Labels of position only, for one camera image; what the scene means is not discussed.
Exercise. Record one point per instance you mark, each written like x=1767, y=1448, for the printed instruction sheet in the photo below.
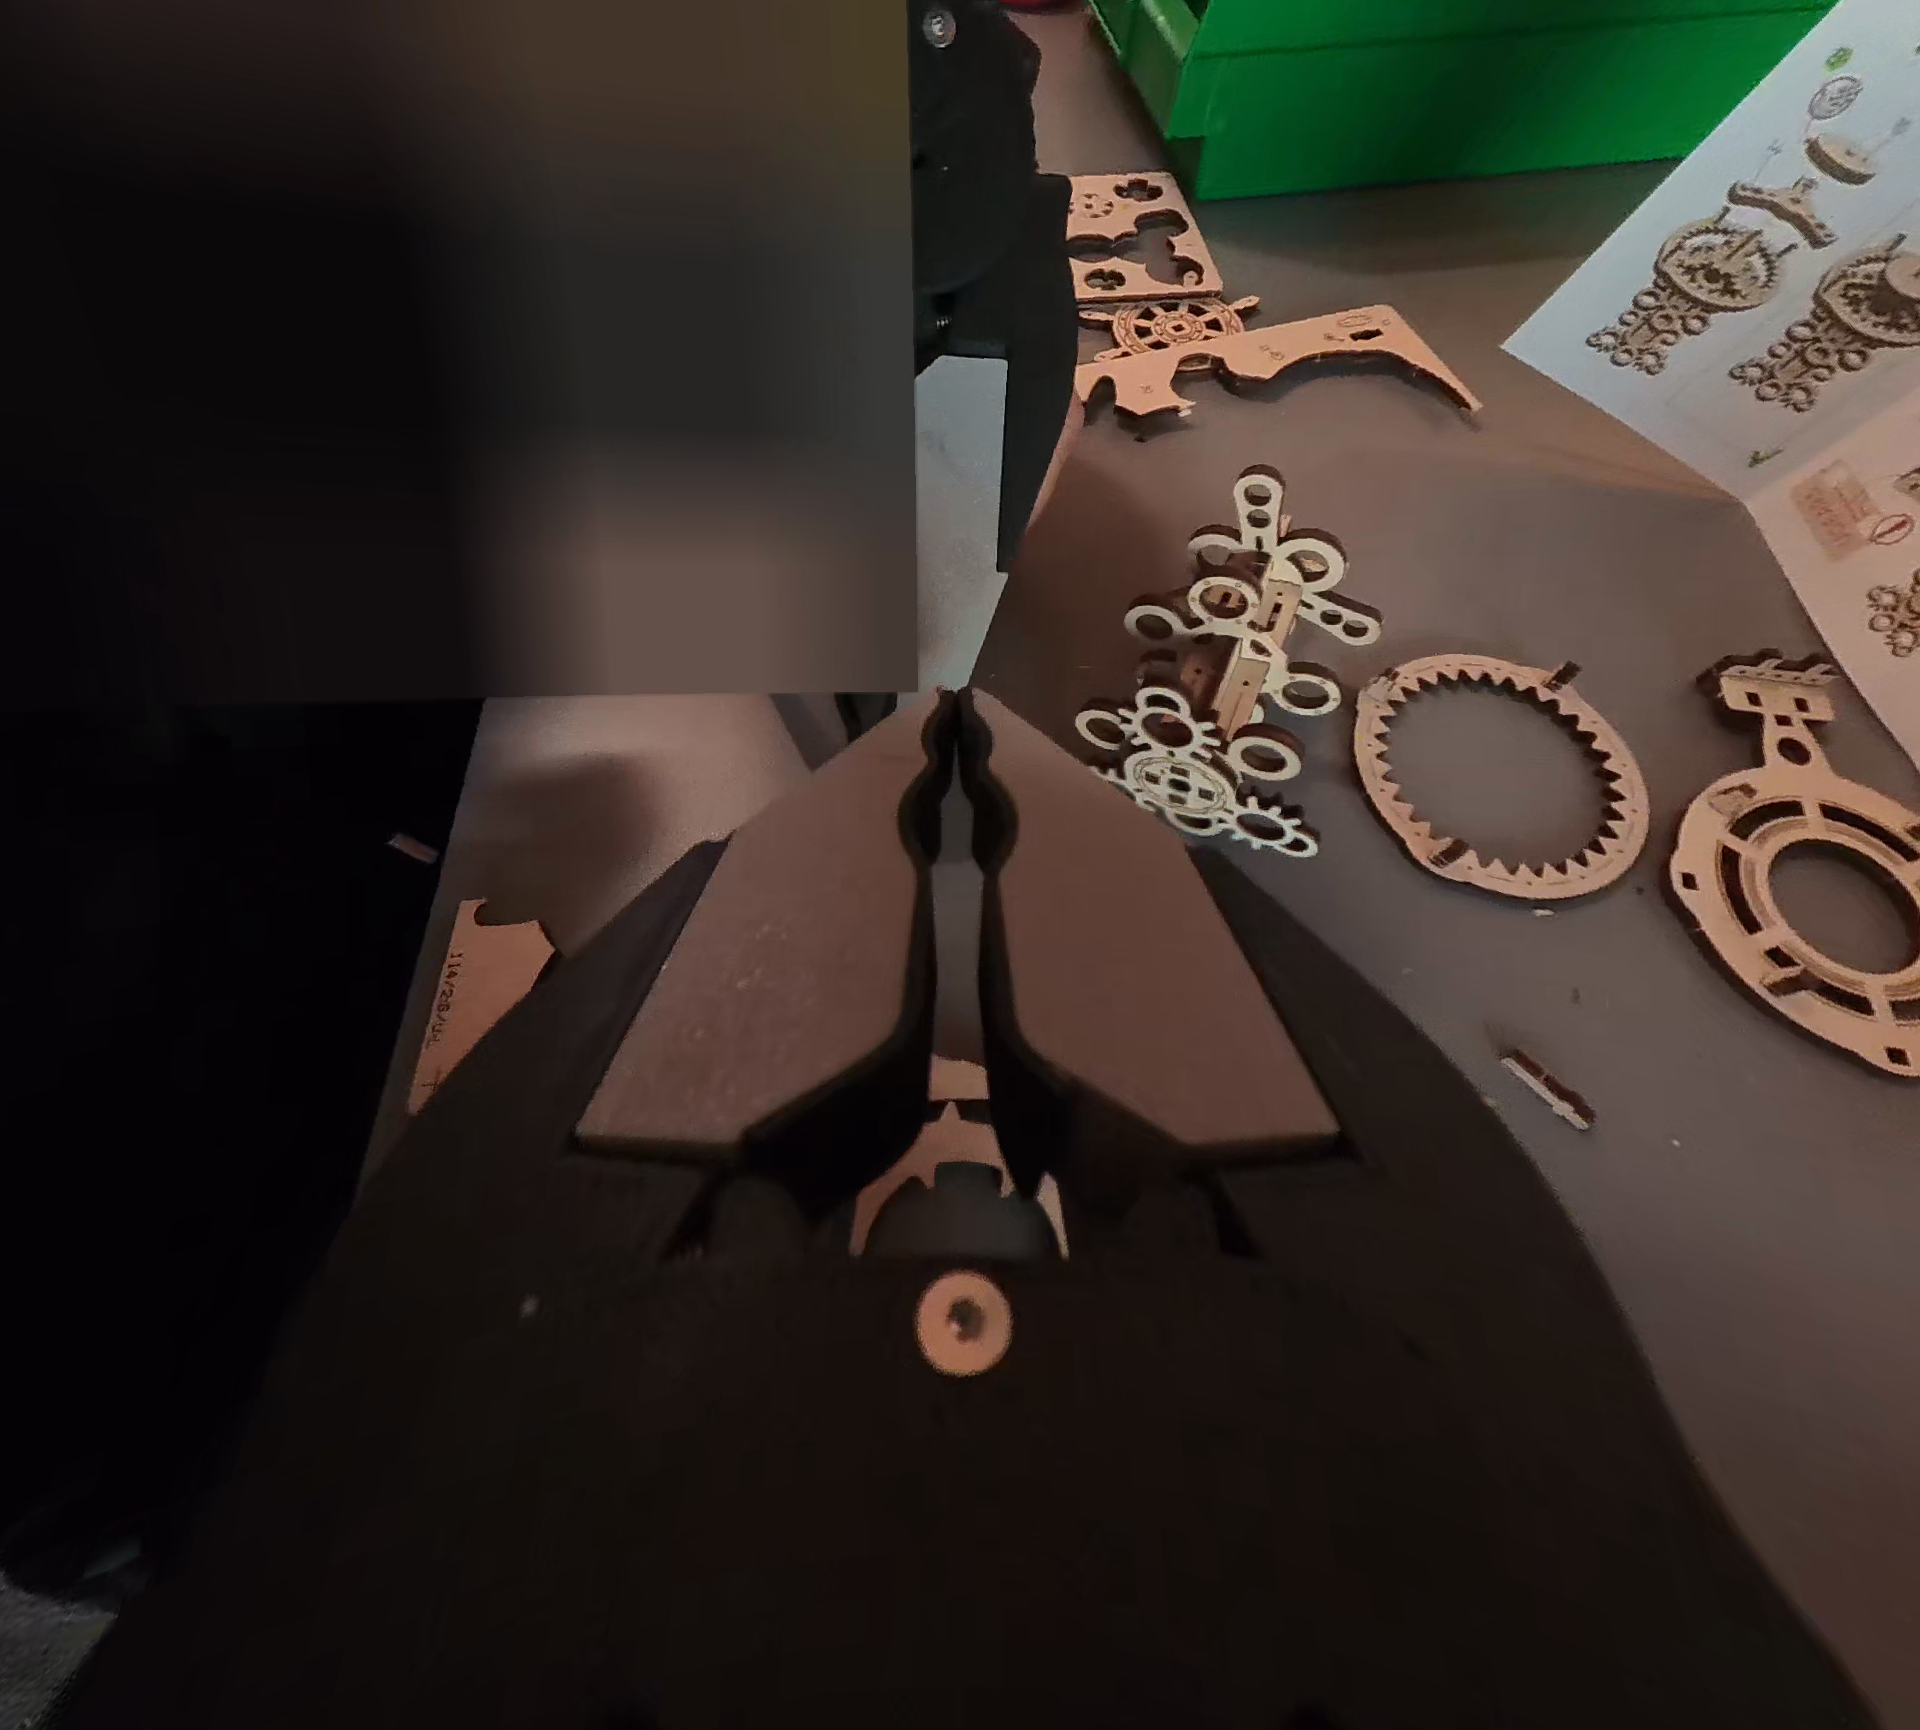
x=1696, y=336

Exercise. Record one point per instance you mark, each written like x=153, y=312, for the wooden ship wheel part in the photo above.
x=1176, y=324

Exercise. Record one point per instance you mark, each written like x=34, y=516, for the flat wooden panel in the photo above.
x=480, y=996

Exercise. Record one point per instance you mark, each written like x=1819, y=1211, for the wooden arched plate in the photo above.
x=1290, y=357

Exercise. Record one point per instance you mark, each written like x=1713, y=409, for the small wooden stick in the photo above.
x=1548, y=1092

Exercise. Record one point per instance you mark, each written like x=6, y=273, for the assembled wooden gear model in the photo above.
x=1238, y=680

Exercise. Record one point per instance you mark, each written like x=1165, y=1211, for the round wooden frame part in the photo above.
x=1725, y=860

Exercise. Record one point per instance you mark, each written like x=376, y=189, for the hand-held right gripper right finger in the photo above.
x=1140, y=981

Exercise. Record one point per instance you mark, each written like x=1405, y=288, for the wooden offcut sheet with cutouts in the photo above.
x=1140, y=237

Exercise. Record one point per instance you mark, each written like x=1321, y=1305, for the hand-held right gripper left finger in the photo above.
x=751, y=981

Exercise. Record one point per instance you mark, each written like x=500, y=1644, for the green plastic bin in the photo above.
x=1501, y=20

